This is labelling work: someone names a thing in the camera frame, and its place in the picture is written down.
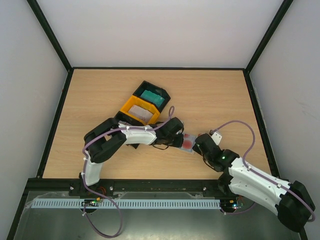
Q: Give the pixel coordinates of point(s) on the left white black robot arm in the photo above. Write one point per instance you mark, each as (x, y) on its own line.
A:
(104, 141)

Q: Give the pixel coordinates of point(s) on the beige card holder wallet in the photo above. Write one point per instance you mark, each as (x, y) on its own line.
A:
(187, 145)

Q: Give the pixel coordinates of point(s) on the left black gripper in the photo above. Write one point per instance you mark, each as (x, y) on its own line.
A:
(178, 143)

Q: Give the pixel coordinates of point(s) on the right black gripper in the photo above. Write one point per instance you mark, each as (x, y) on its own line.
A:
(199, 144)

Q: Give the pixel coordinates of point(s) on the black bin with red cards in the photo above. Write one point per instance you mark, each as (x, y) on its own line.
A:
(122, 117)

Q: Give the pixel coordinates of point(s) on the green card stack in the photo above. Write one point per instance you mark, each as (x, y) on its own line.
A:
(152, 97)

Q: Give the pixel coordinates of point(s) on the light blue slotted cable duct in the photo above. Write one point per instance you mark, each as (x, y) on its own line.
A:
(202, 204)

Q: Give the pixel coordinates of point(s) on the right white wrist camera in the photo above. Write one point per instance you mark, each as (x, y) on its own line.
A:
(216, 136)

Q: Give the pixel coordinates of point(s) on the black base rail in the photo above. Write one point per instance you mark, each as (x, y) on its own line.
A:
(110, 187)

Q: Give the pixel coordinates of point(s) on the black bin with green cards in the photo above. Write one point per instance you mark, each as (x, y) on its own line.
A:
(145, 85)

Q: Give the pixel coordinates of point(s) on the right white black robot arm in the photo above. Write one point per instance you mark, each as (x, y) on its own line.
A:
(290, 202)

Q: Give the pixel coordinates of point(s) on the yellow bin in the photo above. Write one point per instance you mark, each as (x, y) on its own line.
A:
(148, 106)

